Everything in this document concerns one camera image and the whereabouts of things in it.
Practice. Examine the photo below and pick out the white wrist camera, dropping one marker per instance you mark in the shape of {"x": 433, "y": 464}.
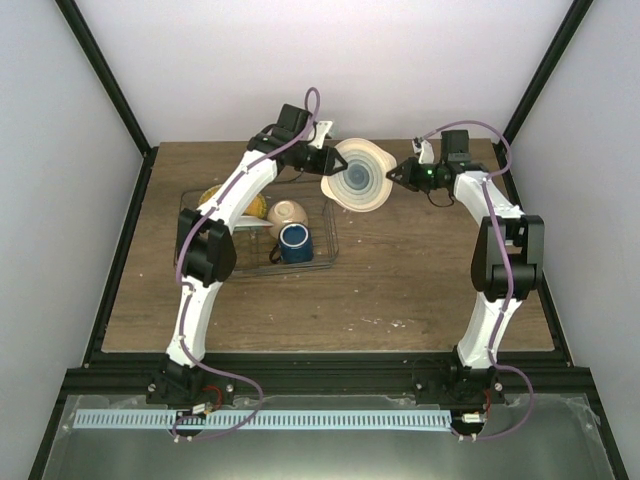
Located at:
{"x": 321, "y": 131}
{"x": 423, "y": 150}

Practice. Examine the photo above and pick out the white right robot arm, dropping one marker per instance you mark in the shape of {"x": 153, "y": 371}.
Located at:
{"x": 508, "y": 257}

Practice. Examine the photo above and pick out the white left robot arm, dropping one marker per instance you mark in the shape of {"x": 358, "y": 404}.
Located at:
{"x": 206, "y": 254}

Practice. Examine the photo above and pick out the red and teal plate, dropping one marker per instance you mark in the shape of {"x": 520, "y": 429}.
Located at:
{"x": 248, "y": 222}

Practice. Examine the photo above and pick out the black aluminium frame rail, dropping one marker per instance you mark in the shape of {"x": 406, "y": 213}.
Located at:
{"x": 338, "y": 373}

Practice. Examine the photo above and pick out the translucent plastic lid plate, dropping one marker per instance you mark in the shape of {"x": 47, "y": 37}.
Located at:
{"x": 363, "y": 187}

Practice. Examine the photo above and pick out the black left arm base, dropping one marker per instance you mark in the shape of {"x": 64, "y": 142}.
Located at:
{"x": 179, "y": 385}

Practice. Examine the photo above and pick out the black wire dish rack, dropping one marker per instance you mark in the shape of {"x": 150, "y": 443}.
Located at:
{"x": 254, "y": 246}

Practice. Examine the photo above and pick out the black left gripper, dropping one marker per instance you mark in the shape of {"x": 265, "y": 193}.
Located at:
{"x": 321, "y": 164}

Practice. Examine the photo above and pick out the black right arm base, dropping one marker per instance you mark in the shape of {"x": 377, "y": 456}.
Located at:
{"x": 457, "y": 385}

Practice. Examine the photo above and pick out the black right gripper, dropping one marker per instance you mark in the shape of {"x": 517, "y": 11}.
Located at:
{"x": 405, "y": 181}

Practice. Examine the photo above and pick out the dark blue ceramic mug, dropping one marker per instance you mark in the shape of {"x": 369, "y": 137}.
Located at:
{"x": 294, "y": 245}

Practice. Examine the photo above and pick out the yellow woven pattern plate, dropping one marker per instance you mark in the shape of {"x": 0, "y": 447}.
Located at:
{"x": 257, "y": 208}

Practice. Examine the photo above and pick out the beige ceramic bowl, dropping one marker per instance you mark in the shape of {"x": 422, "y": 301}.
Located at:
{"x": 285, "y": 212}

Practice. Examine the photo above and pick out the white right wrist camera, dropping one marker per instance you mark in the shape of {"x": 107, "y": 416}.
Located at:
{"x": 423, "y": 150}

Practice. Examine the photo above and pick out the light blue slotted cable duct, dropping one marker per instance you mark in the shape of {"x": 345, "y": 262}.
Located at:
{"x": 396, "y": 420}

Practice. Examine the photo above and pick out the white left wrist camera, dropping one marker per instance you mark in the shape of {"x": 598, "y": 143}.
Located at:
{"x": 321, "y": 131}

